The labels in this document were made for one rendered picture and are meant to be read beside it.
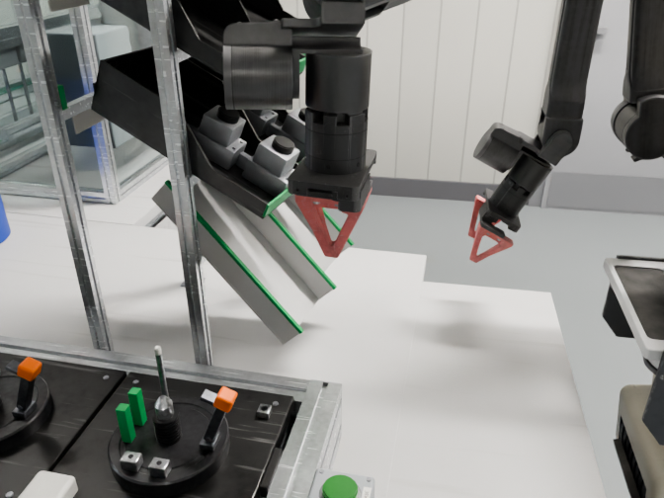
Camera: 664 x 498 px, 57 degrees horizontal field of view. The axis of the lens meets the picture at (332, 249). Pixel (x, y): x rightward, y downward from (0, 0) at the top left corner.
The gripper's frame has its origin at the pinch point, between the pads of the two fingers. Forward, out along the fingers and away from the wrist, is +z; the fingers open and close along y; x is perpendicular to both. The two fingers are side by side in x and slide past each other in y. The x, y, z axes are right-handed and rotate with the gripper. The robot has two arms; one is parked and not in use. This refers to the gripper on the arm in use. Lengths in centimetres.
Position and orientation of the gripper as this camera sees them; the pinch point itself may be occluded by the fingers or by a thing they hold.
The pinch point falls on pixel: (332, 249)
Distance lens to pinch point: 61.3
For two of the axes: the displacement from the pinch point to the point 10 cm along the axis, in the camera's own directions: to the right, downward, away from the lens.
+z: -0.3, 8.8, 4.8
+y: -2.2, 4.6, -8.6
